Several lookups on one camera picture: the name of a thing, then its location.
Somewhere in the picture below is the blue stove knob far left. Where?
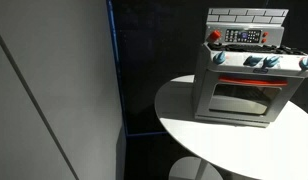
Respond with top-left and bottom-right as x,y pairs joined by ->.
213,51 -> 226,65

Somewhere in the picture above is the blue stove knob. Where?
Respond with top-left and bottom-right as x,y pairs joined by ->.
244,56 -> 262,67
213,51 -> 226,65
263,56 -> 280,67
299,57 -> 308,70

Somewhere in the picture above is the red round stove knob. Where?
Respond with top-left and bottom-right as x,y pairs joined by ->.
208,30 -> 221,41

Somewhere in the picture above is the round white table base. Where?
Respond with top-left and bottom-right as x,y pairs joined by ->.
168,156 -> 223,180

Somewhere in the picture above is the grey toy stove oven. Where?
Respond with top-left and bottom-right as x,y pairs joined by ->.
192,8 -> 308,127

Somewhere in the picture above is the black control panel display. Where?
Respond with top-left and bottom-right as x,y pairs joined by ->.
225,29 -> 261,43

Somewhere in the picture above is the blue stove knob far right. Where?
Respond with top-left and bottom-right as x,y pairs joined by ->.
299,57 -> 308,70

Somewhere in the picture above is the red oven door handle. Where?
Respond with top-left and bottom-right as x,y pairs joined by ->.
218,76 -> 288,86

